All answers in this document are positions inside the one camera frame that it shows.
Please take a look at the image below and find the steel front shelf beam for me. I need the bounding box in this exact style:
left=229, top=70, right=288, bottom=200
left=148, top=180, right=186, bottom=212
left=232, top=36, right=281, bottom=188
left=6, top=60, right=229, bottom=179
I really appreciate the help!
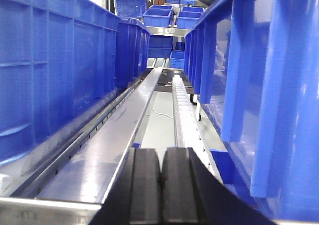
left=0, top=197, right=102, bottom=225

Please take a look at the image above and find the large blue bin right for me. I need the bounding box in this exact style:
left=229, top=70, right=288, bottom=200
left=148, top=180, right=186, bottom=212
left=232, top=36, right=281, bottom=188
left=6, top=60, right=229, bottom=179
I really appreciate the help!
left=185, top=0, right=319, bottom=222

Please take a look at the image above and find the far blue bin left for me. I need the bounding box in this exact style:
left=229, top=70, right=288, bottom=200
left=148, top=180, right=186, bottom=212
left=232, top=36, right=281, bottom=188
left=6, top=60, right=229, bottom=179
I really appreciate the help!
left=143, top=5, right=173, bottom=27

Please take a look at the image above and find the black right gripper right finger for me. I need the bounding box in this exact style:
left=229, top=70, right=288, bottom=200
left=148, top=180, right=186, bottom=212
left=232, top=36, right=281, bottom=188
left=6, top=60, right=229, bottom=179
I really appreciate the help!
left=161, top=147, right=273, bottom=225

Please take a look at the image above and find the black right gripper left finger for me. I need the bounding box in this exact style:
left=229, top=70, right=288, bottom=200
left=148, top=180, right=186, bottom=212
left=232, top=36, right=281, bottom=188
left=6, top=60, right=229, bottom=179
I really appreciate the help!
left=90, top=148, right=161, bottom=225

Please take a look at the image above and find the low far blue bin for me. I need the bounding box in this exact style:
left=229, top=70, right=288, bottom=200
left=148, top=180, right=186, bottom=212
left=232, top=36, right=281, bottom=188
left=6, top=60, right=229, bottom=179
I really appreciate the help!
left=170, top=42, right=185, bottom=69

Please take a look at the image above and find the large blue bin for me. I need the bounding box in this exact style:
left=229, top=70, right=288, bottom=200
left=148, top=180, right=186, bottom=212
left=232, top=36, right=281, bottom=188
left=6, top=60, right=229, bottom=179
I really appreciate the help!
left=185, top=0, right=319, bottom=222
left=0, top=0, right=120, bottom=165

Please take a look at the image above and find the white roller track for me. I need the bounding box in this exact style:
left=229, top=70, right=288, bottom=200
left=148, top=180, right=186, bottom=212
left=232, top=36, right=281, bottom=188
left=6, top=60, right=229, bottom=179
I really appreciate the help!
left=172, top=75, right=222, bottom=182

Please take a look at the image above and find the steel divider rail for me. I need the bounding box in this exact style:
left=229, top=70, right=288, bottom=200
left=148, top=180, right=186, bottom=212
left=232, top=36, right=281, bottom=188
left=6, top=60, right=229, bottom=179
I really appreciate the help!
left=12, top=68, right=162, bottom=203

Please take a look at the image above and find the far blue bin right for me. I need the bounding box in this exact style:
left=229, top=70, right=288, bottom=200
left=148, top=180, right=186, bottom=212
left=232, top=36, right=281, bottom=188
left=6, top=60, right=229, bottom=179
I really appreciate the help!
left=176, top=6, right=204, bottom=29

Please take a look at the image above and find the large blue bin left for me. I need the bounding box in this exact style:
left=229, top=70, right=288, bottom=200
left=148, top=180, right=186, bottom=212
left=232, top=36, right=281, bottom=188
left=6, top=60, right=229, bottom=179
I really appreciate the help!
left=0, top=0, right=120, bottom=165

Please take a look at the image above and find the blue bin behind left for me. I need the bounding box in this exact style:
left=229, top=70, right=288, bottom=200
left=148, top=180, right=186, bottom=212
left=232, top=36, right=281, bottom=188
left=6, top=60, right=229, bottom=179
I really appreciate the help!
left=115, top=18, right=151, bottom=88

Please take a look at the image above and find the tilted blue bin far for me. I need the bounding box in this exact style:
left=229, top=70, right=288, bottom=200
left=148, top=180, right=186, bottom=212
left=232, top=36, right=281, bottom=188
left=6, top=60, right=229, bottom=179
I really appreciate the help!
left=115, top=0, right=147, bottom=18

